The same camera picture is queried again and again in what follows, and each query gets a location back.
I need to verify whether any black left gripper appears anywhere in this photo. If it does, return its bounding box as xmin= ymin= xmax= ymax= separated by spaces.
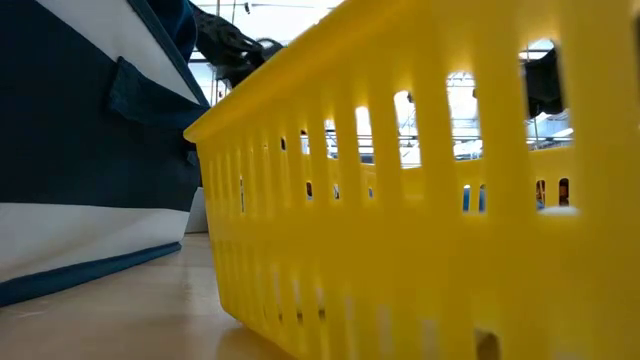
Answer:
xmin=217 ymin=37 xmax=285 ymax=90

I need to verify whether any navy white fabric bin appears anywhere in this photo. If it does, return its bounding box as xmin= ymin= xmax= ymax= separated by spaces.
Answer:
xmin=0 ymin=0 xmax=211 ymax=309

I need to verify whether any yellow slotted plastic basket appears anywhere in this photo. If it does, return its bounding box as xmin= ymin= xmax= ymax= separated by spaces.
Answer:
xmin=183 ymin=0 xmax=640 ymax=360

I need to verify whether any white plastic bin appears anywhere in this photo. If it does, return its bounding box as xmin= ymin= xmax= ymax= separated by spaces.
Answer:
xmin=184 ymin=187 xmax=210 ymax=235

